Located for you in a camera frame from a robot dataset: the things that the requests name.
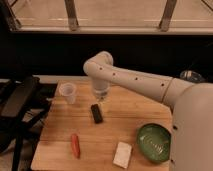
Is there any white sponge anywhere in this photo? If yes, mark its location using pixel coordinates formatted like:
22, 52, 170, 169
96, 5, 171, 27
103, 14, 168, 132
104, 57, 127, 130
113, 142, 132, 169

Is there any round silver blue object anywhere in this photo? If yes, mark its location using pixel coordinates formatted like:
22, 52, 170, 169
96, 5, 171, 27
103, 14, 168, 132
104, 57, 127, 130
180, 70, 205, 83

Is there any black eraser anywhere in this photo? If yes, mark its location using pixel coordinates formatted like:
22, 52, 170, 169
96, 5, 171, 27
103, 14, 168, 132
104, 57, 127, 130
91, 104, 103, 124

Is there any orange carrot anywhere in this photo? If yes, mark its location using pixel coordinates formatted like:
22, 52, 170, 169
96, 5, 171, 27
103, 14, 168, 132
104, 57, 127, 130
71, 134, 80, 158

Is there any clear plastic cup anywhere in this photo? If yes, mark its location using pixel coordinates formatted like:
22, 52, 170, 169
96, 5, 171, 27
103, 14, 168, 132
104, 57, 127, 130
59, 82, 77, 104

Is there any green bowl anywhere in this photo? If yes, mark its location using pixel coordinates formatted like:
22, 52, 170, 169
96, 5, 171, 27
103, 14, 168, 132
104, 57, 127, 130
136, 123, 171, 164

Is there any black office chair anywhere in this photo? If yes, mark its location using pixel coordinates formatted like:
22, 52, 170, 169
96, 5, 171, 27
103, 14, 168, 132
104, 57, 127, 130
0, 76, 51, 171

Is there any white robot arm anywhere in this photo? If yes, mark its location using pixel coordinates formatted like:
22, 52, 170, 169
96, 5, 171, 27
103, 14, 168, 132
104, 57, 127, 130
83, 51, 213, 171

